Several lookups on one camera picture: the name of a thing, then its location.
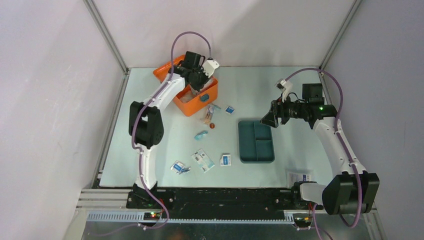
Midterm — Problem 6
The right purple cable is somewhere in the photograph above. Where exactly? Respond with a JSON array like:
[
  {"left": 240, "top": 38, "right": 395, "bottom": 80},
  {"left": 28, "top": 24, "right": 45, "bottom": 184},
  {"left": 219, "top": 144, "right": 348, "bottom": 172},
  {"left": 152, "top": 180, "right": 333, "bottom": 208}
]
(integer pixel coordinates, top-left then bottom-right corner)
[{"left": 284, "top": 67, "right": 364, "bottom": 240}]

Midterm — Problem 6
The white leaflet near base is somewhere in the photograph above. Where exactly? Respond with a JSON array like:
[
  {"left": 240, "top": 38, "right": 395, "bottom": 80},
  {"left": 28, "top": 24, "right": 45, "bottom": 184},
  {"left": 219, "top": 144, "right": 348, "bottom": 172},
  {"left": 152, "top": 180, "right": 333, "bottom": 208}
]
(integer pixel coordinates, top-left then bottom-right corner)
[{"left": 286, "top": 171, "right": 312, "bottom": 188}]

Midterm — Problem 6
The teal divided tray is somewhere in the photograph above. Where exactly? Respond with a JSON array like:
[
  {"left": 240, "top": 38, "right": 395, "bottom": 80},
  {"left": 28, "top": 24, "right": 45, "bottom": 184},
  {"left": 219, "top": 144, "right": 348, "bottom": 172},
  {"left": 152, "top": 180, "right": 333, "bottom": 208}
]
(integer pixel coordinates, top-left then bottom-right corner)
[{"left": 237, "top": 120, "right": 275, "bottom": 164}]

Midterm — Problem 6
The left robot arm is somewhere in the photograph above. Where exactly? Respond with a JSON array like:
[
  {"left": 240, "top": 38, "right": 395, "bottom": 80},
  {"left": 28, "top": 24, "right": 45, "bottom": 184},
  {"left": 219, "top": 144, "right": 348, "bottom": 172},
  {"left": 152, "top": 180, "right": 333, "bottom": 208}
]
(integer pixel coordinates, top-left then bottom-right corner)
[{"left": 128, "top": 51, "right": 220, "bottom": 208}]

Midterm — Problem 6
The clear bag of swabs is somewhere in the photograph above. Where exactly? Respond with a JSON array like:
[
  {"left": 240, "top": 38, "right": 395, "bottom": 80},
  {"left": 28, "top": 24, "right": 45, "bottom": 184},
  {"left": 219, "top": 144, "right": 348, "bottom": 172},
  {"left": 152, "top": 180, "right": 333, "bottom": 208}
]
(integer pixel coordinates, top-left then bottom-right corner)
[{"left": 202, "top": 103, "right": 222, "bottom": 125}]

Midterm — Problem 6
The orange medicine box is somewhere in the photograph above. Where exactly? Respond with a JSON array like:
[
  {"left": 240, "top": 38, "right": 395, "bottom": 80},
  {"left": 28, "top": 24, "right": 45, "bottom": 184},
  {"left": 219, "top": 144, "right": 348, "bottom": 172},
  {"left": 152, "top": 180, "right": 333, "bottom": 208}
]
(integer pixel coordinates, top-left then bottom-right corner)
[{"left": 152, "top": 54, "right": 218, "bottom": 117}]

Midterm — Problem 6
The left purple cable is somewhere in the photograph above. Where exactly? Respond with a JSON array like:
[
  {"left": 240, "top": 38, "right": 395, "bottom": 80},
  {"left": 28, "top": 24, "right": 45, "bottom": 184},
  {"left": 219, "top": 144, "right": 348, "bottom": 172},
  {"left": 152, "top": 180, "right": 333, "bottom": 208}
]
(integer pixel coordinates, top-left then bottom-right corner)
[{"left": 131, "top": 31, "right": 213, "bottom": 230}]

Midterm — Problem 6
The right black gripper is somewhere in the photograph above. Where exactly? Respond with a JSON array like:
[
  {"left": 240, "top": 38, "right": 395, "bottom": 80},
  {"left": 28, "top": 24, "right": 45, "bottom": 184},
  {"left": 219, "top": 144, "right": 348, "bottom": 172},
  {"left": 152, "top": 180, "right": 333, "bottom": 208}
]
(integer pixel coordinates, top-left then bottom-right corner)
[{"left": 259, "top": 92, "right": 308, "bottom": 128}]

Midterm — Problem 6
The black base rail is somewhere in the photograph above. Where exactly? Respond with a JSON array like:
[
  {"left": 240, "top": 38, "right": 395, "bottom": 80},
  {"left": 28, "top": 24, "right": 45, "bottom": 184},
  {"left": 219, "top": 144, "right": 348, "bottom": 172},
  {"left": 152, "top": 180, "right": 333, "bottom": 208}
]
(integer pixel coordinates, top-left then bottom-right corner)
[{"left": 126, "top": 185, "right": 314, "bottom": 221}]

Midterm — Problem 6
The teal crumpled wrapper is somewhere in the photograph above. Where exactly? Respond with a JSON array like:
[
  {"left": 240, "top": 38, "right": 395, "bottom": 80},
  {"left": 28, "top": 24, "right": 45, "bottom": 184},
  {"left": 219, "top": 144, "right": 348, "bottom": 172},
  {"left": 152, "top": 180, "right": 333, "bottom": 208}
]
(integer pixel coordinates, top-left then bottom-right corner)
[{"left": 194, "top": 130, "right": 209, "bottom": 141}]

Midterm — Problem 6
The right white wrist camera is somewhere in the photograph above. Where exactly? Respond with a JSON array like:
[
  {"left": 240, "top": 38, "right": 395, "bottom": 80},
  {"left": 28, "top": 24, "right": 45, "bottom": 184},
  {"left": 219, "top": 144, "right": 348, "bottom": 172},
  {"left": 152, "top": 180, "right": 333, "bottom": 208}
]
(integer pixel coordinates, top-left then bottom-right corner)
[{"left": 275, "top": 78, "right": 293, "bottom": 103}]

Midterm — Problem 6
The small blue white sachet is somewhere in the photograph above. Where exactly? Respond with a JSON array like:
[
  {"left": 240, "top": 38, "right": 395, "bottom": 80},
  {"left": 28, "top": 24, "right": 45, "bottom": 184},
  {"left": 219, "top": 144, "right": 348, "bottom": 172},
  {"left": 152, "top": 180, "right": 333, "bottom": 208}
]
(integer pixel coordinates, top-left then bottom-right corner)
[{"left": 225, "top": 105, "right": 235, "bottom": 115}]

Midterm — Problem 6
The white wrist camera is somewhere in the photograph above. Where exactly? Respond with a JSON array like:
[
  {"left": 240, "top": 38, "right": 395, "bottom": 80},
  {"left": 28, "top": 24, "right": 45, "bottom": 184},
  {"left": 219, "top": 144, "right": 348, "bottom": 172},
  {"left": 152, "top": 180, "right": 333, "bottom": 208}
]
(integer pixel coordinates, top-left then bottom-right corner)
[
  {"left": 275, "top": 78, "right": 293, "bottom": 103},
  {"left": 202, "top": 59, "right": 220, "bottom": 78}
]

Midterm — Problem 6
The long white teal packet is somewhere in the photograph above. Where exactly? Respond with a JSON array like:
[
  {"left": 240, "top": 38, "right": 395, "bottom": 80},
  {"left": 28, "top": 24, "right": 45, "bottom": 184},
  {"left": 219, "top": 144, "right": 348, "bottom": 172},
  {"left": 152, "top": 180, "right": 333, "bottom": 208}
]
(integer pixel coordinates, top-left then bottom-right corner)
[{"left": 191, "top": 149, "right": 215, "bottom": 173}]

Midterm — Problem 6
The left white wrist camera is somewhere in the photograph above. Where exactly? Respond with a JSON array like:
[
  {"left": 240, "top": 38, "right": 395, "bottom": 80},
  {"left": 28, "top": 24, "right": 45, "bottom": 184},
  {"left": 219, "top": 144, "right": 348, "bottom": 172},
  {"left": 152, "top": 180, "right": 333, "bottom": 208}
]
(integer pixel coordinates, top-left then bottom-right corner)
[{"left": 202, "top": 59, "right": 220, "bottom": 78}]

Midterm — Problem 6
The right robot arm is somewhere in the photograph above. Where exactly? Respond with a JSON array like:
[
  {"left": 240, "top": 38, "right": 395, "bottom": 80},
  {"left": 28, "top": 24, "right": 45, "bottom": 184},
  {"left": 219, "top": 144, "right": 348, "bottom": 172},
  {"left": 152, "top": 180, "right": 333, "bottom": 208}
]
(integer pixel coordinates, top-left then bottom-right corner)
[{"left": 260, "top": 80, "right": 380, "bottom": 215}]

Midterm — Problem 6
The crumpled blue white sachet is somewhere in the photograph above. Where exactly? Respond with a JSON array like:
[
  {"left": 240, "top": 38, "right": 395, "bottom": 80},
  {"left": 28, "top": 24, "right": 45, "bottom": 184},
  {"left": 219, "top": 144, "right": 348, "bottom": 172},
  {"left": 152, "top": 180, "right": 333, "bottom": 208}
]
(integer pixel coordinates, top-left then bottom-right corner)
[{"left": 170, "top": 160, "right": 191, "bottom": 175}]

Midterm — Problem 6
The purple cable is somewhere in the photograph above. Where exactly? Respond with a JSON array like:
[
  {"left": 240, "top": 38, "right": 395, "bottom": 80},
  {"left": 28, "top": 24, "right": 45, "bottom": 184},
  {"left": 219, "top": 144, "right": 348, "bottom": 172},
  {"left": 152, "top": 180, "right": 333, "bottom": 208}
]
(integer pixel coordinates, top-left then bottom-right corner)
[
  {"left": 284, "top": 67, "right": 364, "bottom": 240},
  {"left": 131, "top": 31, "right": 213, "bottom": 230}
]

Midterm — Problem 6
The blue white alcohol pad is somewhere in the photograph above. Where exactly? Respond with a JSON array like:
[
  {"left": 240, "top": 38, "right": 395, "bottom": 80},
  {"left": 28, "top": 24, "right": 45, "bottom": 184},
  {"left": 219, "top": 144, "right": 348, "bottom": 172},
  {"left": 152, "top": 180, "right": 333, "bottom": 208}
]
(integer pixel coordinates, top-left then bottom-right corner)
[{"left": 220, "top": 154, "right": 232, "bottom": 167}]

